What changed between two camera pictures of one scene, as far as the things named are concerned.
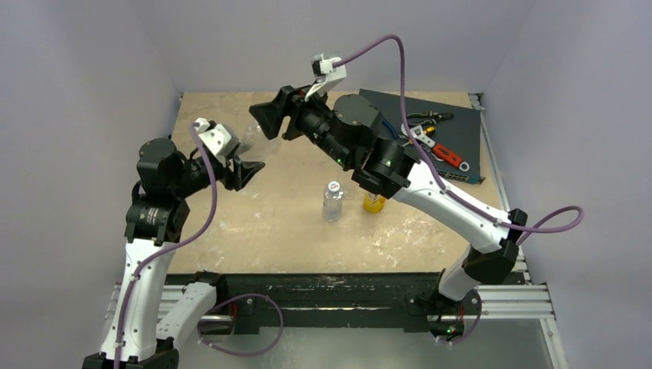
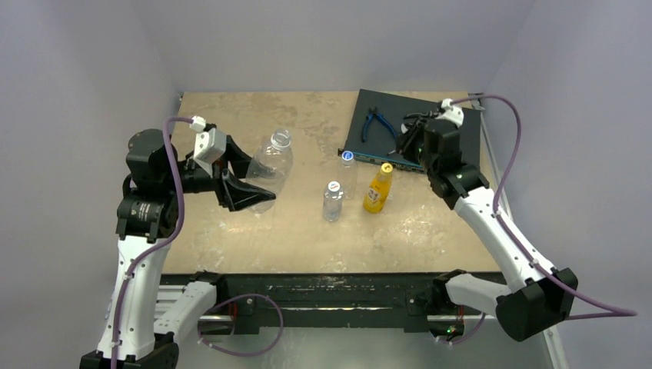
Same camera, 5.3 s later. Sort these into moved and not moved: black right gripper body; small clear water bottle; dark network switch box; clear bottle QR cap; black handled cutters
Moved: black right gripper body; clear bottle QR cap; dark network switch box
Not moved: black handled cutters; small clear water bottle
